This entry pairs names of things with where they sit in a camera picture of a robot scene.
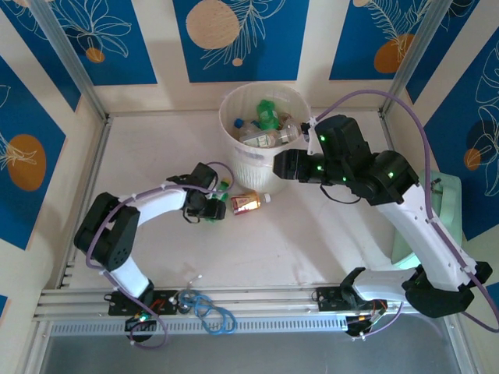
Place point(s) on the aluminium frame post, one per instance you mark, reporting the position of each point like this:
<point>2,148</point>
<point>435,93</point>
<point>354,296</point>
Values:
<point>66,50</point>
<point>420,50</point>

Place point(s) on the mint green case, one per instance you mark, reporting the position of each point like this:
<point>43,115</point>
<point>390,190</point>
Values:
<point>448,210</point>

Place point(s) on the clear Pepsi label bottle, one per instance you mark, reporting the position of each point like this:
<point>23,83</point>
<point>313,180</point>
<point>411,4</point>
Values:
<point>238,123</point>

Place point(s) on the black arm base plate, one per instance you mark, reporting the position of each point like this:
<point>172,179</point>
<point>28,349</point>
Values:
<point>121,309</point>
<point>327,300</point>

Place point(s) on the gold red label bottle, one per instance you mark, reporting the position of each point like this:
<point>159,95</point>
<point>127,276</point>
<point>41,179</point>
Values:
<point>245,202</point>

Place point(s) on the long aluminium table rail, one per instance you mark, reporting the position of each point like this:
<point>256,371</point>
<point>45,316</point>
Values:
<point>265,298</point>

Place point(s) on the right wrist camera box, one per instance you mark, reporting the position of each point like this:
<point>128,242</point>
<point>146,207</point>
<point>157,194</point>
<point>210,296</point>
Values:
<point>313,136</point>

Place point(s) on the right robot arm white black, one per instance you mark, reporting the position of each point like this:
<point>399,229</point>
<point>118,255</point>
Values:
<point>421,233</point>

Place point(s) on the crushed green plastic bottle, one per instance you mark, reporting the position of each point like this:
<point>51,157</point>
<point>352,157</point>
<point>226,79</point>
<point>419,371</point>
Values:
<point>267,115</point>

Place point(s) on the clear bottle green neck band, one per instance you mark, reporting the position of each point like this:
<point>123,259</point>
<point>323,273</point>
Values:
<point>289,134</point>

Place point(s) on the white ribbed plastic bin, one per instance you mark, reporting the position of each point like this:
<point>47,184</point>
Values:
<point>253,175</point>

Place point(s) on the thin aluminium table rail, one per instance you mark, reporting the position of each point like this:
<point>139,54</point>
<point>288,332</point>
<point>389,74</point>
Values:
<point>175,113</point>

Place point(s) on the aluminium table side rail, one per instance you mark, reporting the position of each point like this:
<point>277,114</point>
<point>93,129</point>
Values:
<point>93,171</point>
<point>390,134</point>

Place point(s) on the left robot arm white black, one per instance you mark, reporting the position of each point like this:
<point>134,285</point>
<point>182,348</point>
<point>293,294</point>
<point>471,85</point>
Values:
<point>156,202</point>

